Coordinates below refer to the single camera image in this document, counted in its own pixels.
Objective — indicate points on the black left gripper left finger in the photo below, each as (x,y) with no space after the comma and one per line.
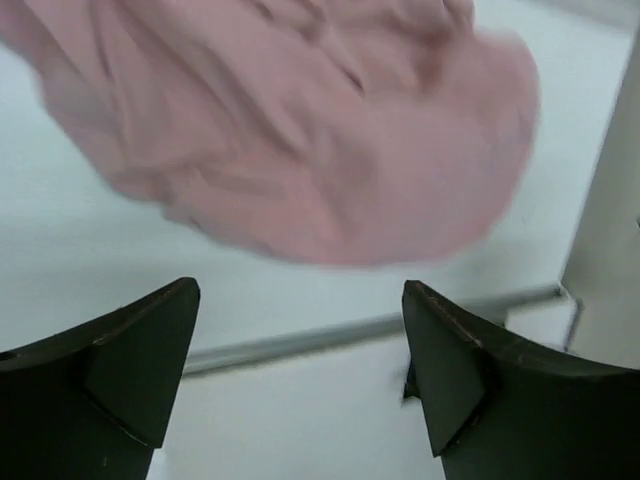
(94,401)

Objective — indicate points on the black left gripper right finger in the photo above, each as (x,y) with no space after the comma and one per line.
(500,406)

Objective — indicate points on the pink trousers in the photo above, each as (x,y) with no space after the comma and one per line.
(343,133)

